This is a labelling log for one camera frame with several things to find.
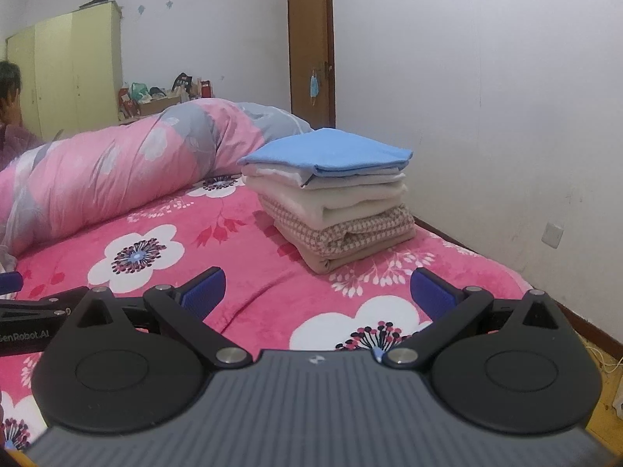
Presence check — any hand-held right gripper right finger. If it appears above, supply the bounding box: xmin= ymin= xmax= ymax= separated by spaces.
xmin=381 ymin=267 xmax=560 ymax=370

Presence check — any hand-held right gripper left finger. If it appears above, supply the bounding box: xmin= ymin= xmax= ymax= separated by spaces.
xmin=73 ymin=267 xmax=254 ymax=370

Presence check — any blue t-shirt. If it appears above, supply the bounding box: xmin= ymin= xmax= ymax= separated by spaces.
xmin=237 ymin=127 xmax=414 ymax=176

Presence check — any pink floral blanket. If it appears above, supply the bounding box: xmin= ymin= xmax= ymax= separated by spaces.
xmin=0 ymin=175 xmax=533 ymax=453

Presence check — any beige folded cloth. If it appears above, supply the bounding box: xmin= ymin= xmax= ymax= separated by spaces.
xmin=274 ymin=221 xmax=415 ymax=274

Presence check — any pale grey folded cloth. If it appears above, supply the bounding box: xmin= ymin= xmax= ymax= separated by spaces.
xmin=242 ymin=160 xmax=407 ymax=190

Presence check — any cream folded cloth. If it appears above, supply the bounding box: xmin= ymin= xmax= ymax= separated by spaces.
xmin=246 ymin=175 xmax=410 ymax=230

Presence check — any pink grey floral quilt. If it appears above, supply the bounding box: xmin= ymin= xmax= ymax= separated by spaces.
xmin=0 ymin=98 xmax=313 ymax=256

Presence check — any cardboard box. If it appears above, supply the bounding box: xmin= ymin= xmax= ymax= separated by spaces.
xmin=137 ymin=95 xmax=182 ymax=118

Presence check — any red packet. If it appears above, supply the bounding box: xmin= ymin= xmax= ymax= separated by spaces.
xmin=118 ymin=86 xmax=137 ymax=118

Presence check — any pale yellow wardrobe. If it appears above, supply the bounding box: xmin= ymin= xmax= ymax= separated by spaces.
xmin=5 ymin=2 xmax=123 ymax=143

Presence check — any blue face mask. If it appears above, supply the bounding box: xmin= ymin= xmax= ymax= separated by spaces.
xmin=306 ymin=70 xmax=323 ymax=105

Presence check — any brown wooden door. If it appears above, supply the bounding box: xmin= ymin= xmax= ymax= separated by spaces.
xmin=285 ymin=0 xmax=338 ymax=130

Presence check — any white wall socket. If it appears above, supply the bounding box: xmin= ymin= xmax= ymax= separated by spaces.
xmin=542 ymin=222 xmax=565 ymax=250

